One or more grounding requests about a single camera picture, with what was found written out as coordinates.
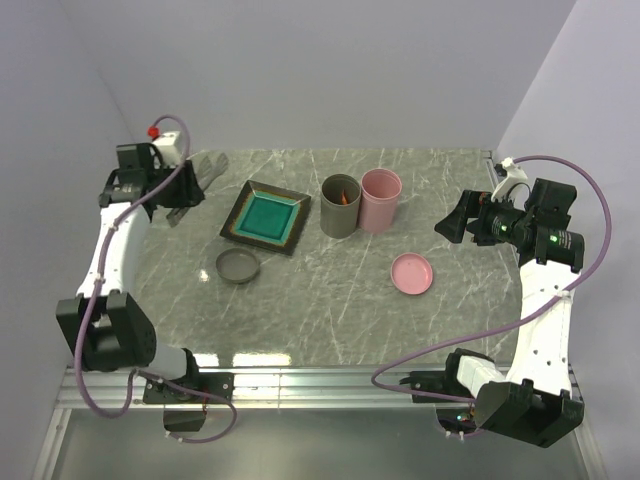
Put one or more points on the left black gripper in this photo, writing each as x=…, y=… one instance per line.
x=189, y=193

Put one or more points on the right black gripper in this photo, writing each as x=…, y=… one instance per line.
x=454, y=224

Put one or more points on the metal serving tongs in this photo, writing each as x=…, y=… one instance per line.
x=208, y=171

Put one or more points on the grey round lid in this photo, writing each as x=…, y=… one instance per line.
x=237, y=265

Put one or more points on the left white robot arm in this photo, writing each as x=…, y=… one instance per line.
x=103, y=324

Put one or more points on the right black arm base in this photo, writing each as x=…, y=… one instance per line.
x=454, y=421

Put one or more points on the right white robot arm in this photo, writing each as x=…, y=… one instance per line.
x=532, y=402

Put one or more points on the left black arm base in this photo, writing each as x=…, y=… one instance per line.
x=185, y=407

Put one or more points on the pink round lid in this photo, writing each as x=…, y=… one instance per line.
x=411, y=274

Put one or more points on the pink cylindrical container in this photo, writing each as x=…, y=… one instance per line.
x=380, y=189

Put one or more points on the square teal ceramic plate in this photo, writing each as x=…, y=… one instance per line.
x=267, y=217

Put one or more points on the grey cylindrical container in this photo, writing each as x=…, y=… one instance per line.
x=338, y=221

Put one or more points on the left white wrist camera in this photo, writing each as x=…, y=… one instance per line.
x=169, y=144

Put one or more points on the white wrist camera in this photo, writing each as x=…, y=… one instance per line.
x=169, y=144
x=514, y=175

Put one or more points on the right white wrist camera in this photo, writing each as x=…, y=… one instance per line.
x=514, y=175

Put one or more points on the aluminium mounting rail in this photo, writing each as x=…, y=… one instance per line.
x=300, y=423

